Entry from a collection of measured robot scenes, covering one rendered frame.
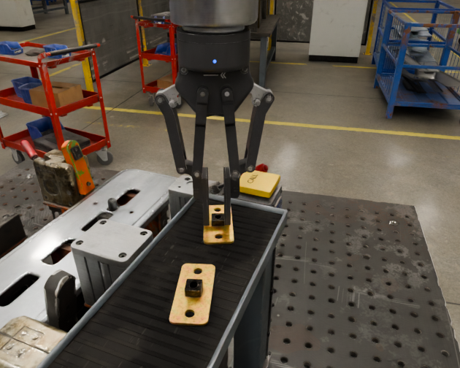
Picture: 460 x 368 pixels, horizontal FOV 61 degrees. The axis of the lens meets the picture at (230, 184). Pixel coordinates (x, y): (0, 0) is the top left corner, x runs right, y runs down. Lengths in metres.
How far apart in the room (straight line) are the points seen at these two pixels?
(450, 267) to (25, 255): 2.16
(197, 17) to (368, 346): 0.82
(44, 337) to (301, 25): 7.36
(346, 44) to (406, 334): 6.07
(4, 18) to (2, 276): 10.47
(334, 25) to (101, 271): 6.42
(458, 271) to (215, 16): 2.25
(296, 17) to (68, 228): 7.05
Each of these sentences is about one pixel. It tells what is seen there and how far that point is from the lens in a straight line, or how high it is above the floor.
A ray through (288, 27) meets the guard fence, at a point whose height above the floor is 0.40.
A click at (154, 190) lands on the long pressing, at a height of 1.00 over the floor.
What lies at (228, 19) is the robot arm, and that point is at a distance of 0.38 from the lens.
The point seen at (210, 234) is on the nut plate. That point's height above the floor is 1.16.
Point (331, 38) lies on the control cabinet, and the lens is 6.84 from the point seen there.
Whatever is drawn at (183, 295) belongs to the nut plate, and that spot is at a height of 1.16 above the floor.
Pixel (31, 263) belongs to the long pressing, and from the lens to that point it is 0.78.
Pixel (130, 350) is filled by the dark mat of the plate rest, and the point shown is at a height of 1.16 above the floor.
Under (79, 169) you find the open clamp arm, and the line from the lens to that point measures 0.97.
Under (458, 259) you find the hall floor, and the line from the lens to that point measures 2.58.
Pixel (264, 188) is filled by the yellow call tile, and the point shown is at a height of 1.16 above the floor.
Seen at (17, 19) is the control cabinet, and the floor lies 0.27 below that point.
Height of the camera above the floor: 1.46
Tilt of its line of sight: 30 degrees down
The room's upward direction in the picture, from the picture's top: straight up
